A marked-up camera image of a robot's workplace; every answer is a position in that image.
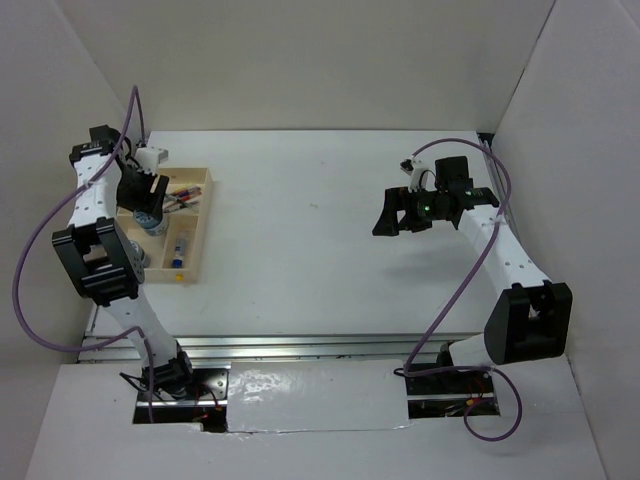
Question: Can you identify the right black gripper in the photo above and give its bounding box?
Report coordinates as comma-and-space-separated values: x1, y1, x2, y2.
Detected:
372, 185, 447, 236

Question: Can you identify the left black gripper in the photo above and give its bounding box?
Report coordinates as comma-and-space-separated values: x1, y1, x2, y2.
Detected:
115, 165, 169, 221

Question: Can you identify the red pen with clip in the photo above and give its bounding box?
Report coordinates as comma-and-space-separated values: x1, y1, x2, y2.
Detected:
172, 195, 200, 209

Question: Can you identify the blue white tape roll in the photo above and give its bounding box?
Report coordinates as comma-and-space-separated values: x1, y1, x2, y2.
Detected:
130, 240, 151, 270
133, 211, 168, 237

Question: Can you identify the blue cap glue bottle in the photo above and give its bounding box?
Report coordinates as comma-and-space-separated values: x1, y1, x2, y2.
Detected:
171, 230, 191, 269

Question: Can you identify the red clear pen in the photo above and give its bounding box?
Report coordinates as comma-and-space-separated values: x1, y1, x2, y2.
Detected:
171, 185, 201, 197

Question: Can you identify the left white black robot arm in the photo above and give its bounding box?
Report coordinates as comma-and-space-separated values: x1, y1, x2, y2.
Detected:
52, 125, 198, 399

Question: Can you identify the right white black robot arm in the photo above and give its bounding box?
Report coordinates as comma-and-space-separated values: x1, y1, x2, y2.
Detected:
372, 156, 573, 392

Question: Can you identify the cream compartment organizer tray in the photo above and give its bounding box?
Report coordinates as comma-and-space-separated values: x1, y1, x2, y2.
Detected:
117, 168, 213, 284

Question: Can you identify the white foil cover sheet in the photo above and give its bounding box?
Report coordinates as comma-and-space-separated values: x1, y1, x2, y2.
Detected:
227, 360, 410, 433

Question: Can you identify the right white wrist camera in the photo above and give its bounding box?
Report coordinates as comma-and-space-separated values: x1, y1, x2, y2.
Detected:
400, 157, 431, 193

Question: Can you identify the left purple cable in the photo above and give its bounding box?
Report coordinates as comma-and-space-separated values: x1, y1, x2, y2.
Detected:
10, 85, 156, 421

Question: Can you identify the aluminium front rail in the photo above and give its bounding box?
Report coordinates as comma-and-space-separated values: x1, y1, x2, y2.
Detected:
77, 333, 475, 363

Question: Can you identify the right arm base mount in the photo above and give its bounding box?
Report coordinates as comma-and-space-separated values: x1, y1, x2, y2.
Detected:
393, 367, 499, 420

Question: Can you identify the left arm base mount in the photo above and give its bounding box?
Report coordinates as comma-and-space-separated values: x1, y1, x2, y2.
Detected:
120, 366, 230, 433

